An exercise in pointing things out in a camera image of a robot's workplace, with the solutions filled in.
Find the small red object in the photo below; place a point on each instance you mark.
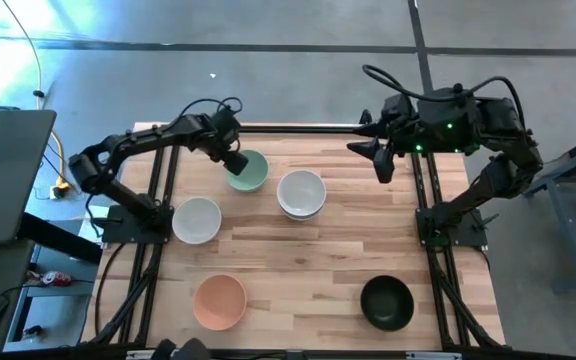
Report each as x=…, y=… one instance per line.
x=58, y=278

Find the orange bowl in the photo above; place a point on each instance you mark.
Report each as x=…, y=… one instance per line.
x=219, y=302

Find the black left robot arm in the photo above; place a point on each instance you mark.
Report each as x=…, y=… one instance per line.
x=133, y=142

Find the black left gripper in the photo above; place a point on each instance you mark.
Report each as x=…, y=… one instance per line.
x=228, y=132

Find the grey flat panel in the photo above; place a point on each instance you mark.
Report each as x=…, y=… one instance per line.
x=8, y=175

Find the black bowl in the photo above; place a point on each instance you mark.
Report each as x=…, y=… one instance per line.
x=387, y=303

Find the mint green bowl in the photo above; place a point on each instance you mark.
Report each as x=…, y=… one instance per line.
x=255, y=175

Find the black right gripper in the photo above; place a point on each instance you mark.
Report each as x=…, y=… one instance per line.
x=403, y=130

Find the grey metal table frame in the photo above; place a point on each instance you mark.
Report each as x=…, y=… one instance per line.
x=575, y=240

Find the white bracket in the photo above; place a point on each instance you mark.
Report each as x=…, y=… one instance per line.
x=140, y=354
x=433, y=356

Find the black aluminium table frame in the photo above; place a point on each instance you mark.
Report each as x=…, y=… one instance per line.
x=293, y=129

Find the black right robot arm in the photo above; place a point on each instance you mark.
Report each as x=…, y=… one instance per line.
x=508, y=170

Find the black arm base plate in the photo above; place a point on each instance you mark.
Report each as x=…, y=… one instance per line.
x=118, y=231
x=468, y=233

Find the black table clamp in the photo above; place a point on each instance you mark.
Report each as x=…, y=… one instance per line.
x=365, y=117

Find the small black device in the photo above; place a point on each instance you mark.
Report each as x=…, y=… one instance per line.
x=33, y=331

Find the grey low shelf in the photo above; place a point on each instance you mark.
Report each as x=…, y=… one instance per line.
x=63, y=310

